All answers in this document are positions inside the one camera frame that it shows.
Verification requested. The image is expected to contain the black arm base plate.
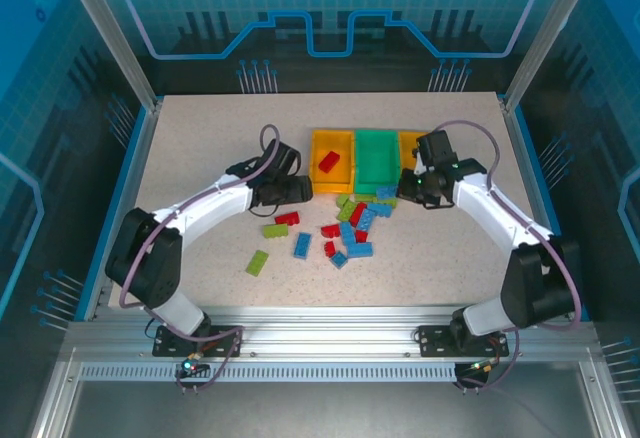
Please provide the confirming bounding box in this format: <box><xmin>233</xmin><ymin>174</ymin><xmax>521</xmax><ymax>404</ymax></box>
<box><xmin>152</xmin><ymin>324</ymin><xmax>245</xmax><ymax>359</ymax></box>
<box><xmin>417</xmin><ymin>324</ymin><xmax>510</xmax><ymax>359</ymax></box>

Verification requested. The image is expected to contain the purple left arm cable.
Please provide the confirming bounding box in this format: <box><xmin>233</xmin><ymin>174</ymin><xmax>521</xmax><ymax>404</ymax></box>
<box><xmin>119</xmin><ymin>123</ymin><xmax>281</xmax><ymax>395</ymax></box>

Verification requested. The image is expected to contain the blue table edge strip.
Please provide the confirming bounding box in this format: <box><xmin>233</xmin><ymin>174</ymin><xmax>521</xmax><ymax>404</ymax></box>
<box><xmin>513</xmin><ymin>107</ymin><xmax>564</xmax><ymax>244</ymax></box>
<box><xmin>72</xmin><ymin>105</ymin><xmax>150</xmax><ymax>322</ymax></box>

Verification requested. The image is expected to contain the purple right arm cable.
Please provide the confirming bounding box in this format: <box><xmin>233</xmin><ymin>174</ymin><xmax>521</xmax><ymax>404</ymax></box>
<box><xmin>433</xmin><ymin>119</ymin><xmax>585</xmax><ymax>395</ymax></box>

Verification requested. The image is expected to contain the aluminium front rail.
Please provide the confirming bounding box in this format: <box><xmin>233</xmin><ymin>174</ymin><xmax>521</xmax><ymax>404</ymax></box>
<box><xmin>62</xmin><ymin>306</ymin><xmax>604</xmax><ymax>363</ymax></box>

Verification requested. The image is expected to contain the yellow plastic bin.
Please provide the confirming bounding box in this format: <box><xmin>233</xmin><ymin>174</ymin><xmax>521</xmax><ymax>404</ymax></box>
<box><xmin>397</xmin><ymin>130</ymin><xmax>431</xmax><ymax>174</ymax></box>
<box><xmin>309</xmin><ymin>128</ymin><xmax>357</xmax><ymax>195</ymax></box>

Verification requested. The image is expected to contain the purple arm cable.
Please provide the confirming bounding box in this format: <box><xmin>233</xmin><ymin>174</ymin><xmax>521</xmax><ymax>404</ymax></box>
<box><xmin>119</xmin><ymin>123</ymin><xmax>281</xmax><ymax>395</ymax></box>
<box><xmin>433</xmin><ymin>119</ymin><xmax>585</xmax><ymax>395</ymax></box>

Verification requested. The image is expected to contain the slotted grey cable duct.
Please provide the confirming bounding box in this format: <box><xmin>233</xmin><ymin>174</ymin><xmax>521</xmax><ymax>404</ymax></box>
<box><xmin>78</xmin><ymin>364</ymin><xmax>469</xmax><ymax>383</ymax></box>

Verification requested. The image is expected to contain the green plastic bin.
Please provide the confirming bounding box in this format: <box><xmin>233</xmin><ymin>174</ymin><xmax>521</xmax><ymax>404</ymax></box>
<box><xmin>353</xmin><ymin>128</ymin><xmax>402</xmax><ymax>195</ymax></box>

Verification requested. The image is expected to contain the small controller board with LED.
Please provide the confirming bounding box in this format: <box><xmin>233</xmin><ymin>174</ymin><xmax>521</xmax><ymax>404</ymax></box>
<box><xmin>457</xmin><ymin>357</ymin><xmax>501</xmax><ymax>382</ymax></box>
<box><xmin>175</xmin><ymin>352</ymin><xmax>211</xmax><ymax>379</ymax></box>

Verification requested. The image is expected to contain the aluminium frame post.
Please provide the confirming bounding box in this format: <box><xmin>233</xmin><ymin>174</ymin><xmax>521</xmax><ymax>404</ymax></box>
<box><xmin>503</xmin><ymin>0</ymin><xmax>606</xmax><ymax>109</ymax></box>
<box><xmin>55</xmin><ymin>0</ymin><xmax>162</xmax><ymax>109</ymax></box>

